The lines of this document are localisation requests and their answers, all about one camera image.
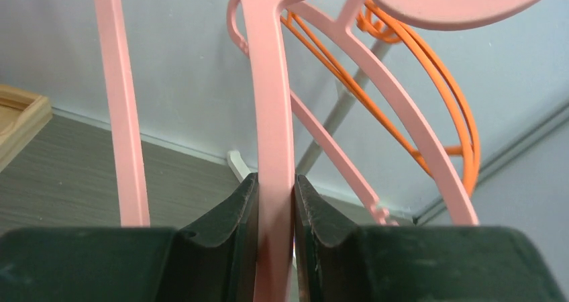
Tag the orange plastic hanger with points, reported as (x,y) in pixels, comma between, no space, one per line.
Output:
(380,25)
(294,23)

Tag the wooden clothes rack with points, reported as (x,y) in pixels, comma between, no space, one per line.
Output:
(23,115)

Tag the pink plastic hanger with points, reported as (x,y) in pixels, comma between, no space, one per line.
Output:
(276,248)

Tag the white metal clothes rack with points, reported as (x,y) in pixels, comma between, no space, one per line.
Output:
(335,118)

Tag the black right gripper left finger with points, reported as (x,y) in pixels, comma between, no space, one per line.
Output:
(211,259)

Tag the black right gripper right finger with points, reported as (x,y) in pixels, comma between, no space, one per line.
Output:
(340,260)

